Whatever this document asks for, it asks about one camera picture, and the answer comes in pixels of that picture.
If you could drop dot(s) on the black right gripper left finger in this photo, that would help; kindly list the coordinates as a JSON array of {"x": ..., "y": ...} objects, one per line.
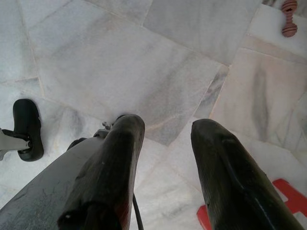
[{"x": 105, "y": 179}]

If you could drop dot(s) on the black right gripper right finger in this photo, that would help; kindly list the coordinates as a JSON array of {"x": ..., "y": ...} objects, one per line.
[{"x": 227, "y": 179}]

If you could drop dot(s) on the red plastic stool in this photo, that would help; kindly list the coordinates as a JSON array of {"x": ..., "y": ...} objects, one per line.
[{"x": 287, "y": 186}]

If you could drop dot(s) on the grey robot right leg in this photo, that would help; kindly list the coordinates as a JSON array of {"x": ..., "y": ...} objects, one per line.
[{"x": 36, "y": 191}]

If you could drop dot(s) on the brown dumbbell toy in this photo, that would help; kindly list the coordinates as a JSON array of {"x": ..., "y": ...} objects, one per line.
[{"x": 289, "y": 31}]

